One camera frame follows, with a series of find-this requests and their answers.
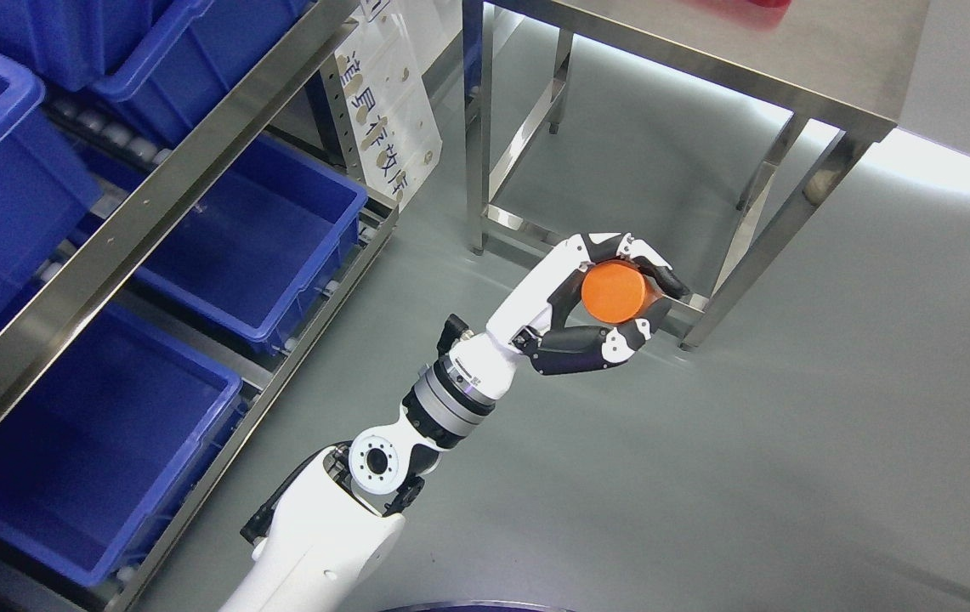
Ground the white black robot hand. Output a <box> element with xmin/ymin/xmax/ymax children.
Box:
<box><xmin>434</xmin><ymin>233</ymin><xmax>690</xmax><ymax>405</ymax></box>

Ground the orange cylindrical capacitor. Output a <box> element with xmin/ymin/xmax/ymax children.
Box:
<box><xmin>579</xmin><ymin>260</ymin><xmax>663</xmax><ymax>325</ymax></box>

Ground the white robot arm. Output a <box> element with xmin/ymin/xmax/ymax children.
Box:
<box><xmin>223</xmin><ymin>354</ymin><xmax>515</xmax><ymax>611</ymax></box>

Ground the metal shelf rack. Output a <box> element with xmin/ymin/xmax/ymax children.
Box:
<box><xmin>0</xmin><ymin>0</ymin><xmax>485</xmax><ymax>612</ymax></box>

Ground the blue bin lower centre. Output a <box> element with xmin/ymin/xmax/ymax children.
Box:
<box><xmin>133</xmin><ymin>135</ymin><xmax>368</xmax><ymax>354</ymax></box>

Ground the white sign board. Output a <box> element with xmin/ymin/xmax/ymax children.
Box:
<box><xmin>334</xmin><ymin>1</ymin><xmax>443</xmax><ymax>210</ymax></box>

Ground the red plastic tray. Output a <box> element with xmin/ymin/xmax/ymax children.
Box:
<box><xmin>705</xmin><ymin>0</ymin><xmax>792</xmax><ymax>10</ymax></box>

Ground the stainless steel table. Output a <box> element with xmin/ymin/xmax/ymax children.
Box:
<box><xmin>460</xmin><ymin>1</ymin><xmax>930</xmax><ymax>349</ymax></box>

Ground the large blue bin right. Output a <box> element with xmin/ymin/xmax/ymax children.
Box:
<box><xmin>88</xmin><ymin>1</ymin><xmax>313</xmax><ymax>146</ymax></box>

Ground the blue bin lower left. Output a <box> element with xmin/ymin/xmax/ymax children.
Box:
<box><xmin>0</xmin><ymin>306</ymin><xmax>245</xmax><ymax>587</ymax></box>

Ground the blue bin top centre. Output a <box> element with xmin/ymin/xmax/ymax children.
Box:
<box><xmin>0</xmin><ymin>1</ymin><xmax>171</xmax><ymax>92</ymax></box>

